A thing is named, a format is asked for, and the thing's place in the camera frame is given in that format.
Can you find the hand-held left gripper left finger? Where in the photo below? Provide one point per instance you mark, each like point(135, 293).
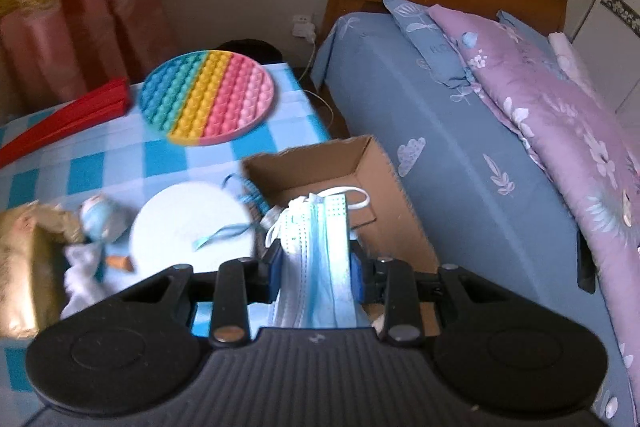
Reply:
point(275, 272)

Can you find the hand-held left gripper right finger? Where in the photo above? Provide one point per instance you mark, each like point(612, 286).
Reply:
point(356, 274)

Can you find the blue face mask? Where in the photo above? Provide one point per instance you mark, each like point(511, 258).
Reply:
point(315, 257)

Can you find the cardboard box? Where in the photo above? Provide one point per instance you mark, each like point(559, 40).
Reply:
point(400, 227)

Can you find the orange foam plug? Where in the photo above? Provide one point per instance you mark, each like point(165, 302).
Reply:
point(120, 263)

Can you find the blue round soft toy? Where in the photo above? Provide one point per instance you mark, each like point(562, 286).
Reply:
point(100, 217)

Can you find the white soft cloth toy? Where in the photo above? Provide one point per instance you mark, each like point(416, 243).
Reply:
point(82, 272)

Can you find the clear jar with white lid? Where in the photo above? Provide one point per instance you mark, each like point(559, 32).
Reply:
point(185, 222)

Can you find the rainbow pop bubble toy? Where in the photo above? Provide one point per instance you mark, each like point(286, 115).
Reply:
point(210, 97)

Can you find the black round object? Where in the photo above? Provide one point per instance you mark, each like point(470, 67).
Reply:
point(265, 52)

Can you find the blue leaf print pillow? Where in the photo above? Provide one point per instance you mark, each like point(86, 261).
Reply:
point(425, 42)

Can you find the purple floral quilt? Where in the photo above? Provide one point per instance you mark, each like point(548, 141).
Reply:
point(550, 117)

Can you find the gold tissue pack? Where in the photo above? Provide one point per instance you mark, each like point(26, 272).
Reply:
point(25, 267)

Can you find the red folding fan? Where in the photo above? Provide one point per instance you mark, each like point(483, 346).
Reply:
point(75, 114)

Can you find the white pillow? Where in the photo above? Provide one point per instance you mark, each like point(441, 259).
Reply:
point(570, 57)

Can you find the pink curtain with gold band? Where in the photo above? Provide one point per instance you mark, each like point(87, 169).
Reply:
point(75, 7)

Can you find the white wall socket with plug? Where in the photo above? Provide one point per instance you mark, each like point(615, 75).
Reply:
point(302, 27)

